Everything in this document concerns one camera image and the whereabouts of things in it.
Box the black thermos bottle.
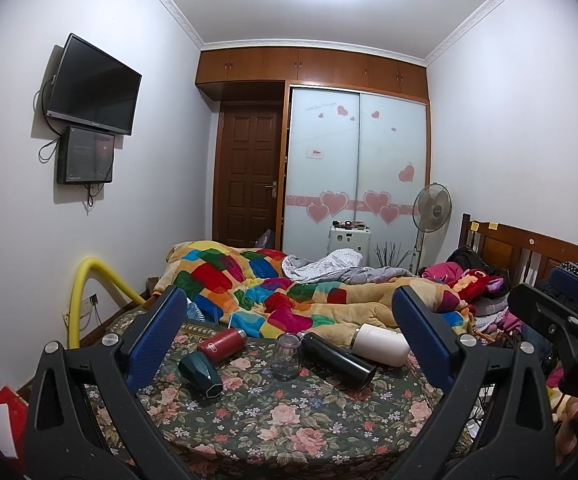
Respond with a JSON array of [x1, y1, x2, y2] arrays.
[[298, 332, 377, 390]]

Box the dark green faceted cup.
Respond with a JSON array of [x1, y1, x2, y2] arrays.
[[177, 351, 223, 400]]

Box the white thermos cup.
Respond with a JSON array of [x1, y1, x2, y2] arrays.
[[351, 324, 409, 367]]

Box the clear glass cup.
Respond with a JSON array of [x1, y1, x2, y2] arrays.
[[272, 334, 301, 380]]

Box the red paper bag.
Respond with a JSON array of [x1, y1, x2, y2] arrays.
[[0, 386, 28, 468]]

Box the wooden headboard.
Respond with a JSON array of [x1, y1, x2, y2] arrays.
[[458, 214, 578, 284]]

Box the red plush toy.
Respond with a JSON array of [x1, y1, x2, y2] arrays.
[[450, 269, 505, 304]]

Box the standing electric fan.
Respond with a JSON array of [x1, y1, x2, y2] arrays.
[[411, 182, 453, 274]]

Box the red thermos bottle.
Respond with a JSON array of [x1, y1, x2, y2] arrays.
[[197, 327, 248, 365]]

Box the floral bed sheet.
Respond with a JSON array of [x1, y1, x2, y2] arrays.
[[137, 324, 442, 479]]

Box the white grey crumpled cloth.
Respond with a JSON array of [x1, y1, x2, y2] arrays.
[[281, 248, 414, 285]]

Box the small white cabinet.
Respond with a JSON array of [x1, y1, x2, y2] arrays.
[[327, 220, 371, 264]]

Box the colourful patchwork blanket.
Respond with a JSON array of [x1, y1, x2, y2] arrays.
[[153, 240, 474, 347]]

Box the frosted sliding wardrobe doors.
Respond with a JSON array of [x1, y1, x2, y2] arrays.
[[281, 87, 428, 270]]

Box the brown wooden door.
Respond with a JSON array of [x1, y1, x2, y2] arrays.
[[212, 103, 281, 247]]

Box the wooden overhead cabinets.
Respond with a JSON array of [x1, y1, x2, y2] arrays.
[[196, 47, 429, 101]]

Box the yellow foam padded rail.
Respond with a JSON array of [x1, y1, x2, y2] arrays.
[[64, 256, 146, 349]]

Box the small black wall monitor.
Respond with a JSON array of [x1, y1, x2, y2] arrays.
[[56, 127, 114, 185]]

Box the wall mounted black television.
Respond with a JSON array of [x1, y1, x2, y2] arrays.
[[45, 32, 142, 136]]

